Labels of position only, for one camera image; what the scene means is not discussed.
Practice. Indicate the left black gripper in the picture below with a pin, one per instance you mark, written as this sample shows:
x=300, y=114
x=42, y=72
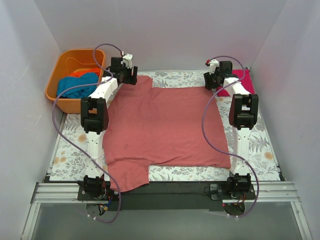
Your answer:
x=133, y=75

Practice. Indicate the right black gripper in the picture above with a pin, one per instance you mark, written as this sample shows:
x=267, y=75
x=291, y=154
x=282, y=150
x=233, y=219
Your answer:
x=207, y=80

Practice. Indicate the dusty pink t shirt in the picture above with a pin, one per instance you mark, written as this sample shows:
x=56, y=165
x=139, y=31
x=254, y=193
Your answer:
x=179, y=127

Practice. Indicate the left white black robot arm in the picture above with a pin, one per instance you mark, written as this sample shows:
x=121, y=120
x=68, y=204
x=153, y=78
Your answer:
x=94, y=119

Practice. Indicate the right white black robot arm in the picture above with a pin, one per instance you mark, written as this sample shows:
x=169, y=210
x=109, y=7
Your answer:
x=243, y=115

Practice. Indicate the folded magenta t shirt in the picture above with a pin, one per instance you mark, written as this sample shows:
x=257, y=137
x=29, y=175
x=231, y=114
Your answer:
x=246, y=82

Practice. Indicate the blue t shirt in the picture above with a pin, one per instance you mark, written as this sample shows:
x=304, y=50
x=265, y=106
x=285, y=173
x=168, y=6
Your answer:
x=82, y=86

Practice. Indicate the orange t shirt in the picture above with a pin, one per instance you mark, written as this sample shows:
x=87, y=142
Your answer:
x=80, y=72

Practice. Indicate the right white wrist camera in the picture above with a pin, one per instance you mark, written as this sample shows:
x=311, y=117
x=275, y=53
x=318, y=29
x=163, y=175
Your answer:
x=212, y=64

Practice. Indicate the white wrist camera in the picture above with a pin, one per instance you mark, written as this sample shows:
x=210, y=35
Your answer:
x=212, y=64
x=126, y=61

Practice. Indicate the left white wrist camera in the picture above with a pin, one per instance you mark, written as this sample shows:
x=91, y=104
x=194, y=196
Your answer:
x=126, y=61

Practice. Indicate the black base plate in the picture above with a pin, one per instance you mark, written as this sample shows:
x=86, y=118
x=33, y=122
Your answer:
x=169, y=195

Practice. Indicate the aluminium frame rail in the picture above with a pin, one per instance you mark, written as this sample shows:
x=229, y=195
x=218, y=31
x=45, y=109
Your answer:
x=52, y=193

